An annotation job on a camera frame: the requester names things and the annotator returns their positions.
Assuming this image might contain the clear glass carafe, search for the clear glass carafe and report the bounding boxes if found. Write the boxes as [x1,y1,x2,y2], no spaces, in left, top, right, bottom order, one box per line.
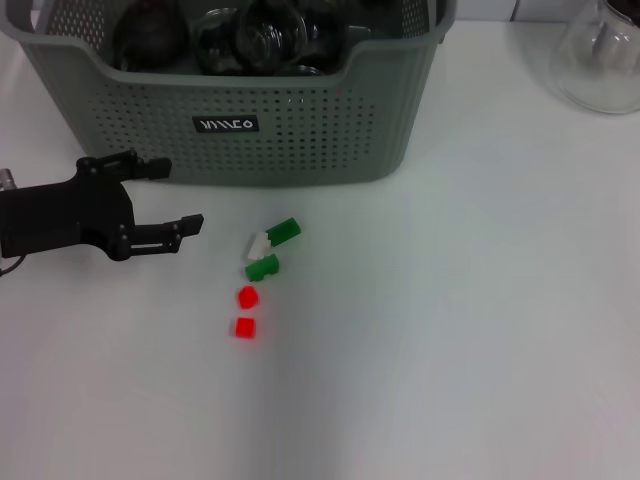
[548,0,640,115]

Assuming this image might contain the black round teapot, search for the black round teapot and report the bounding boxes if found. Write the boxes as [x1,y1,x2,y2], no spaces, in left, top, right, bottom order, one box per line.
[113,0,193,72]

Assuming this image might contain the grey-green perforated storage bin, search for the grey-green perforated storage bin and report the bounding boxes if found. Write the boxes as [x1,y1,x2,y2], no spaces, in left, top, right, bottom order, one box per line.
[0,0,457,189]

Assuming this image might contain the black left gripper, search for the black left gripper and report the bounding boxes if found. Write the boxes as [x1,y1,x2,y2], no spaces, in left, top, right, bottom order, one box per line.
[0,149,205,262]

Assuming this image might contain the white toy brick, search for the white toy brick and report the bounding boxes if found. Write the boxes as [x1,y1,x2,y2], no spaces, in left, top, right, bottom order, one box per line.
[245,232,274,260]

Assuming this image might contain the green toy brick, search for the green toy brick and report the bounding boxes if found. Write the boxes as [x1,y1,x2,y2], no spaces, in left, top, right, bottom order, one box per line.
[243,253,281,282]
[264,217,303,247]

